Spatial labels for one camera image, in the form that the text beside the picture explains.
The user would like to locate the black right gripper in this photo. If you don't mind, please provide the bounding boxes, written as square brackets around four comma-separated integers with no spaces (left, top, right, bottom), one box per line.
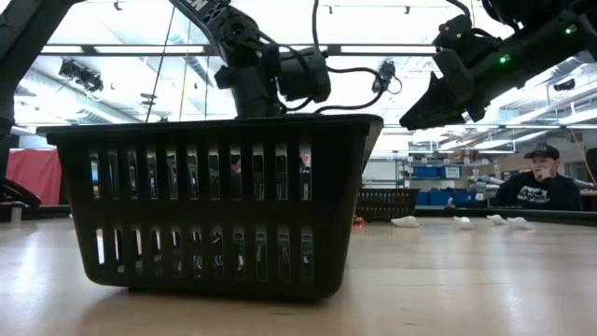
[399,39,519,132]

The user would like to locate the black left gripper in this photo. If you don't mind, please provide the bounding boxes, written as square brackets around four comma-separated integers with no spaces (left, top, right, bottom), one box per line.
[236,88,282,118]

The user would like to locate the black table frame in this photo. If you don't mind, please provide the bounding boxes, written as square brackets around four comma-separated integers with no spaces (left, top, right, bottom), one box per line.
[0,203,597,228]

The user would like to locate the person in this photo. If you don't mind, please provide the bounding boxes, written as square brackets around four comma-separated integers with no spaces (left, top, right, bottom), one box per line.
[493,142,584,212]

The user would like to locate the black chair back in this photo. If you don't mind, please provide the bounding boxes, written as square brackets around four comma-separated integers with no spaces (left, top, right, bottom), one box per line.
[585,147,597,186]

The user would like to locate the black hanging camera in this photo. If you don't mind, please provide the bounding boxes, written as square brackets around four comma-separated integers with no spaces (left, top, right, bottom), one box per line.
[370,59,403,95]

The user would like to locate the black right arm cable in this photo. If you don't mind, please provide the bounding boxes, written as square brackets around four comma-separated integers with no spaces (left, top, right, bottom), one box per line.
[445,0,491,41]

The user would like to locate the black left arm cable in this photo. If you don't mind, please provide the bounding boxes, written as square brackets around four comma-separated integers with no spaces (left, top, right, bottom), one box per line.
[277,0,391,116]

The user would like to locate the black hanging cord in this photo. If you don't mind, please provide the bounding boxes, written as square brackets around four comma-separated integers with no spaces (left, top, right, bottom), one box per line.
[145,7,176,124]

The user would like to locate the red partition screen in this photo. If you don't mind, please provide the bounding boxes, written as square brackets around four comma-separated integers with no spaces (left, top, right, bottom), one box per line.
[5,148,63,207]

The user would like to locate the black slotted plastic basket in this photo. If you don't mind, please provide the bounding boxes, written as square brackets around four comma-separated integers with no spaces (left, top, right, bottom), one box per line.
[35,114,384,302]
[356,188,421,223]

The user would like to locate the black ceiling camera cluster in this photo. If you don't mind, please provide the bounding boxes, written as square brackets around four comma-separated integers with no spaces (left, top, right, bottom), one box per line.
[58,58,104,93]

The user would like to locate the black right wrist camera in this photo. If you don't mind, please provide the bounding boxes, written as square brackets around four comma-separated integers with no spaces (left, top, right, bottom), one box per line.
[432,13,473,48]

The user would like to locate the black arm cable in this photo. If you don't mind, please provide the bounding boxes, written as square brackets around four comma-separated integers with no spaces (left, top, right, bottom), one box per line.
[445,0,491,41]
[277,0,391,116]

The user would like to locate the black sloping brace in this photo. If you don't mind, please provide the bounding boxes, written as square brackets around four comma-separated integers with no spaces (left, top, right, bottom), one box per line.
[0,178,42,209]

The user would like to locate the black overhead frame bar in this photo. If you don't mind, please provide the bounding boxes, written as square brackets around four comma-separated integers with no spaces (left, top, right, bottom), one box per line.
[41,44,437,58]

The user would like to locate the white cabinet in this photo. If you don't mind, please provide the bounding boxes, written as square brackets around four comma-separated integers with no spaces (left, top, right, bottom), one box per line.
[362,158,398,189]

